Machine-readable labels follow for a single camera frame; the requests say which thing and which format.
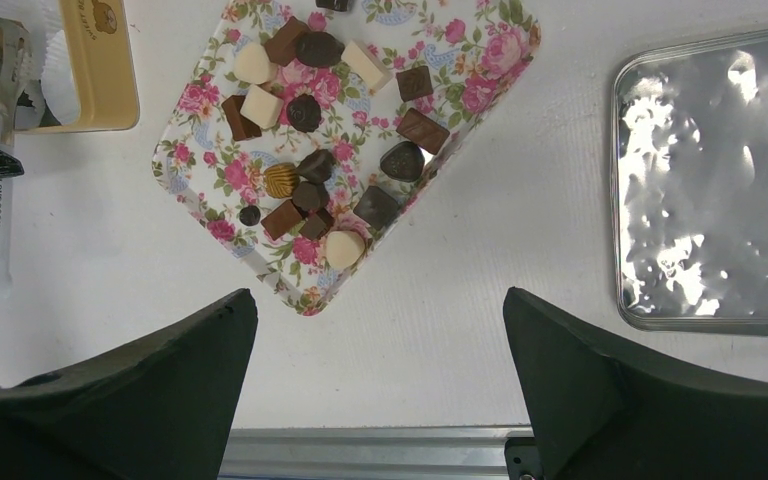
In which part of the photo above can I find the floral rectangular tray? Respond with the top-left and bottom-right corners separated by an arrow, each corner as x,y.
152,1 -> 542,316

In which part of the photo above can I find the brown square chocolate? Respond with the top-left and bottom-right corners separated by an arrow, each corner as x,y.
396,65 -> 434,102

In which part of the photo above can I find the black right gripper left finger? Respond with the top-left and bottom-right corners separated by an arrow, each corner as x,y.
0,289 -> 258,479

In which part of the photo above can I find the yellow tin box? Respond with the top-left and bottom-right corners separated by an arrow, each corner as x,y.
0,1 -> 139,133

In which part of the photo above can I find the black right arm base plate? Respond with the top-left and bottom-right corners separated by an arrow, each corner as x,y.
504,437 -> 544,480

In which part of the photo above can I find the white paper cup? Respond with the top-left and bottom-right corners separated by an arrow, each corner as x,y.
40,30 -> 81,125

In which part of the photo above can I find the dark heart chocolate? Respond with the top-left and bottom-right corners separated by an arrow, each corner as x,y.
379,141 -> 425,182

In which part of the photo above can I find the gold striped chocolate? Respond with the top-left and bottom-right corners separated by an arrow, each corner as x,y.
263,163 -> 300,199

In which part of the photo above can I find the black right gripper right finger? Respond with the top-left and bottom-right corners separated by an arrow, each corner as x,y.
503,288 -> 768,479

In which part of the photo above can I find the dark round swirl chocolate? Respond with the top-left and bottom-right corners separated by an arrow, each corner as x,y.
286,94 -> 322,133

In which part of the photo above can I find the aluminium frame rail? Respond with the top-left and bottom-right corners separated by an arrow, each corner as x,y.
219,426 -> 534,479

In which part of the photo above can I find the silver tin lid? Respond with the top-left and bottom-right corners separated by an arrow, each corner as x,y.
610,29 -> 768,336

